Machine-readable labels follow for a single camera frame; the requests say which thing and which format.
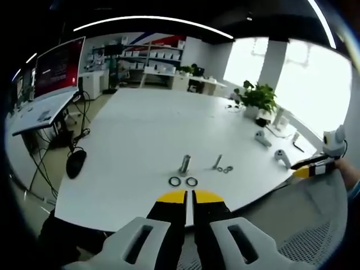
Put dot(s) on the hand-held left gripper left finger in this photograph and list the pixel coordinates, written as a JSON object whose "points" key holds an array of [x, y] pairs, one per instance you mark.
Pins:
{"points": [[166, 233]]}

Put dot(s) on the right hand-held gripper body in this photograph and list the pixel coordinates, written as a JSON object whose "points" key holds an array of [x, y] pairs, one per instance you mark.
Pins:
{"points": [[333, 143]]}

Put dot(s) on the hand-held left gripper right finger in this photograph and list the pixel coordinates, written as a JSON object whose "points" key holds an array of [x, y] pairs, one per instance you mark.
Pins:
{"points": [[213, 233]]}

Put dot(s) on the large dark washer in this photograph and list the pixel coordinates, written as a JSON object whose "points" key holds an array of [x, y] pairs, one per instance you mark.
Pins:
{"points": [[191, 181], [175, 181]]}

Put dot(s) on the thin metal threaded stud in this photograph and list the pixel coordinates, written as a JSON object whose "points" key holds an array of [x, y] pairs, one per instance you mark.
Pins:
{"points": [[218, 162]]}

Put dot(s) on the large metal threaded stud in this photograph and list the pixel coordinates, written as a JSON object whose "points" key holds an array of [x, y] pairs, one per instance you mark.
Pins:
{"points": [[184, 164]]}

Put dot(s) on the black hex key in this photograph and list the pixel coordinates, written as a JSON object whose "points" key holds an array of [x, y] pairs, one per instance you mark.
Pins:
{"points": [[298, 146]]}

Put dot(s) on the white handheld controller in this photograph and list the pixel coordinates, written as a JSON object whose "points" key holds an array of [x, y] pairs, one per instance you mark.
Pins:
{"points": [[262, 138], [282, 157]]}

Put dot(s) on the small white cylinder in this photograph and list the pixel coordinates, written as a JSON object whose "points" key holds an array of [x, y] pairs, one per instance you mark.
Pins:
{"points": [[295, 137]]}

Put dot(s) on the white mesh chair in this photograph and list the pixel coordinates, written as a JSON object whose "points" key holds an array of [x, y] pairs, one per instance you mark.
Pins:
{"points": [[295, 213]]}

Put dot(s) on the white desktop stand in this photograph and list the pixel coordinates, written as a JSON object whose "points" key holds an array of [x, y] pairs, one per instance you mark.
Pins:
{"points": [[281, 119]]}

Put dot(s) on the small black desk device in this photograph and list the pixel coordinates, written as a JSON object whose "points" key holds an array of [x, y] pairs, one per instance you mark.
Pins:
{"points": [[263, 122]]}

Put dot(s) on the green potted plant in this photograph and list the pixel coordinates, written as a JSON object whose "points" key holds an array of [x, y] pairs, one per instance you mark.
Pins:
{"points": [[257, 97]]}

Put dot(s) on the black office chair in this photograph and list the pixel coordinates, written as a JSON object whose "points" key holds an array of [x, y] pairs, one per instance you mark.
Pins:
{"points": [[76, 163]]}

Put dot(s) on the white cabinet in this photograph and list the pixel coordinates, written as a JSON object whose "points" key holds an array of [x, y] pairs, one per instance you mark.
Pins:
{"points": [[91, 84]]}

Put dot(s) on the white side desk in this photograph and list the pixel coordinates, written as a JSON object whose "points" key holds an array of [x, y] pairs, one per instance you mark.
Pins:
{"points": [[42, 112]]}

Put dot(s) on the shelf of white boxes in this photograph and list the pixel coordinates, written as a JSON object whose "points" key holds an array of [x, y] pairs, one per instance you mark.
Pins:
{"points": [[152, 54]]}

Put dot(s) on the large computer monitor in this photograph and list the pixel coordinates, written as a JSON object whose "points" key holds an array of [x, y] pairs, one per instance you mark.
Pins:
{"points": [[57, 66]]}

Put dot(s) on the curved ceiling light strip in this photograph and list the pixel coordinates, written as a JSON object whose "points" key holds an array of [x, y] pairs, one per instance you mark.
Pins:
{"points": [[152, 21]]}

